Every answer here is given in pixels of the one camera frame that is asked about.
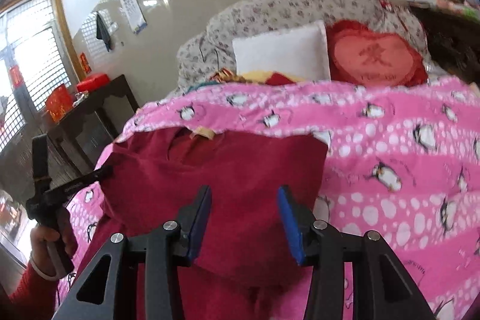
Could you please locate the pink penguin blanket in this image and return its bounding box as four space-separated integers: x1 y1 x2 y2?
69 77 479 319

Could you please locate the dark red garment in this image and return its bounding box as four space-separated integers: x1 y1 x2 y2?
74 126 331 320

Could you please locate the red gift box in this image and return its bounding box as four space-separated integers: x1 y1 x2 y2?
76 73 111 93

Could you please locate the wall calendar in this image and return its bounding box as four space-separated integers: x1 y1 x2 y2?
120 0 147 35

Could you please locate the dark hanging cloth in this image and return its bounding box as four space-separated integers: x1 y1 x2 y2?
96 12 112 52

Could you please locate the window with lattice grille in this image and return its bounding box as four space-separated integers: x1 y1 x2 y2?
1 0 77 149

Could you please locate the orange yellow patterned blanket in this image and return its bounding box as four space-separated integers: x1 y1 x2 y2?
209 68 304 86

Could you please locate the orange red gift bag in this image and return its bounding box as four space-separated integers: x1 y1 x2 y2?
46 84 73 123

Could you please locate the dark wooden console table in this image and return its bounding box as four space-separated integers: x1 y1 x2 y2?
46 74 141 175

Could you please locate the red heart cushion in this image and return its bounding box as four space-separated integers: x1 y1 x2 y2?
326 20 427 88

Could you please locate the person left hand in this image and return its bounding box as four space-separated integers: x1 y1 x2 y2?
30 207 78 280

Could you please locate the floral quilt bundle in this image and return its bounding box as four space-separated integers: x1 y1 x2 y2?
176 0 432 92

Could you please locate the red wall sticker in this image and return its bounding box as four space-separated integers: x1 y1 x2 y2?
79 53 92 75

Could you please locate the white pillow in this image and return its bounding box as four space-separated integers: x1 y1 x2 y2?
232 20 331 80

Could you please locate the dark carved headboard cabinet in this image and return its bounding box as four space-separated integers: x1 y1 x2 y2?
406 0 479 84

